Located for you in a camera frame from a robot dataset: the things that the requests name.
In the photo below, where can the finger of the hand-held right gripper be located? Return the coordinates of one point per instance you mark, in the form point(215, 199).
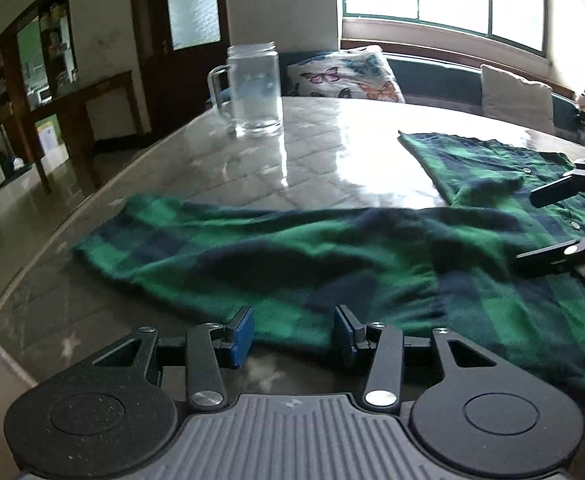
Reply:
point(554, 191)
point(547, 260)

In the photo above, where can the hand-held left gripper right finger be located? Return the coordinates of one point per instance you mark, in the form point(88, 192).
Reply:
point(345, 337)

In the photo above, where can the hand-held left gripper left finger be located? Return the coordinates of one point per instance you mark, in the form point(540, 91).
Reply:
point(241, 340)

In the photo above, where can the green plaid shirt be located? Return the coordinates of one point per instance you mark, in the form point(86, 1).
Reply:
point(322, 255)

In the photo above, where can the black white plush toy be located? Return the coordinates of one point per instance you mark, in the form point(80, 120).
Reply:
point(583, 101)

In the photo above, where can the plain white pillow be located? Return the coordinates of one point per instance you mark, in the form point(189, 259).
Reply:
point(514, 97)

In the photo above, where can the blue sofa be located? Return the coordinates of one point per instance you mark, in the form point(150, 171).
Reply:
point(442, 82)

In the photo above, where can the butterfly print pillow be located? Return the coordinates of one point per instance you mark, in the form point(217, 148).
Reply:
point(347, 75)

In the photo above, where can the clear glass mug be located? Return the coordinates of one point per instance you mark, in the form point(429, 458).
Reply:
point(255, 90)

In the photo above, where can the dark wooden desk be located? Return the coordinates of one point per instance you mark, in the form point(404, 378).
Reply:
point(72, 97)

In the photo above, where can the wooden door with glass pane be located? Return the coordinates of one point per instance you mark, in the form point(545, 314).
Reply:
point(192, 0)

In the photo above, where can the wooden shelf cabinet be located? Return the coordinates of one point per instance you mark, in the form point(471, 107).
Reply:
point(52, 35)

